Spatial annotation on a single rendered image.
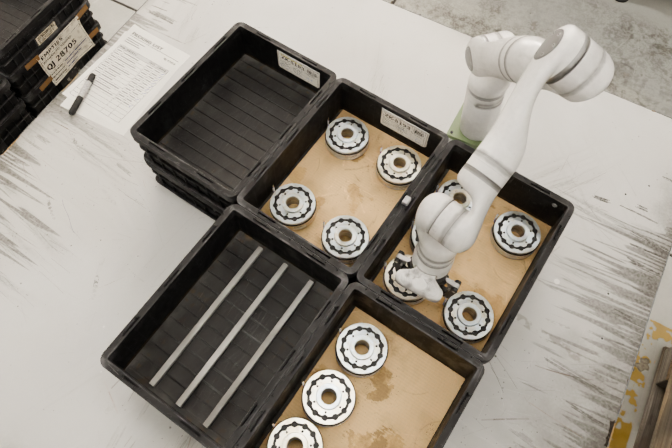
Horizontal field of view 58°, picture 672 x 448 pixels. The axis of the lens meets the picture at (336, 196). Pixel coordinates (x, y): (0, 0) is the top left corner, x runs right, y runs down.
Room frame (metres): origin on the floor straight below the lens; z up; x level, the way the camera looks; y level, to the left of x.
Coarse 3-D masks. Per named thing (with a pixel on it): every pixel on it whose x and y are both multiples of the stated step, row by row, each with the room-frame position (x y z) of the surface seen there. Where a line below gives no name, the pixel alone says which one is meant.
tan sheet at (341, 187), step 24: (360, 120) 0.84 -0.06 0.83; (384, 144) 0.78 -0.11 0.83; (312, 168) 0.71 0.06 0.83; (336, 168) 0.71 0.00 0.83; (360, 168) 0.71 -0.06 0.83; (312, 192) 0.64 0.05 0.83; (336, 192) 0.64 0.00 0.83; (360, 192) 0.65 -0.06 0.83; (384, 192) 0.65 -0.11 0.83; (336, 216) 0.58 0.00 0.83; (360, 216) 0.59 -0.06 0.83; (384, 216) 0.59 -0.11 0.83; (312, 240) 0.52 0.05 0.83
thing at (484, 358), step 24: (456, 144) 0.72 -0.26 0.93; (432, 168) 0.66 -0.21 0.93; (552, 192) 0.61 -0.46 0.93; (384, 240) 0.49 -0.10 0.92; (552, 240) 0.50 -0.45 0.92; (528, 288) 0.39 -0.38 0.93; (408, 312) 0.34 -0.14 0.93; (456, 336) 0.29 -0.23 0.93; (504, 336) 0.30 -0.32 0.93; (480, 360) 0.25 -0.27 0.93
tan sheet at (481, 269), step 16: (448, 176) 0.69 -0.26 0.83; (496, 208) 0.61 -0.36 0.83; (512, 208) 0.62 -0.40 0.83; (544, 224) 0.58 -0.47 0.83; (480, 240) 0.53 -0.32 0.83; (464, 256) 0.50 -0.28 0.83; (480, 256) 0.50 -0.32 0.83; (496, 256) 0.50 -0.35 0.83; (528, 256) 0.50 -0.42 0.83; (464, 272) 0.46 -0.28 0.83; (480, 272) 0.46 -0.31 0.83; (496, 272) 0.46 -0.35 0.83; (512, 272) 0.46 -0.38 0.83; (464, 288) 0.42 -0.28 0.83; (480, 288) 0.42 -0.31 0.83; (496, 288) 0.42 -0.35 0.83; (512, 288) 0.43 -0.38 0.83; (416, 304) 0.39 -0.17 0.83; (432, 304) 0.39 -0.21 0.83; (496, 304) 0.39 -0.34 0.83; (432, 320) 0.35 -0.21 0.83; (496, 320) 0.36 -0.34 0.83
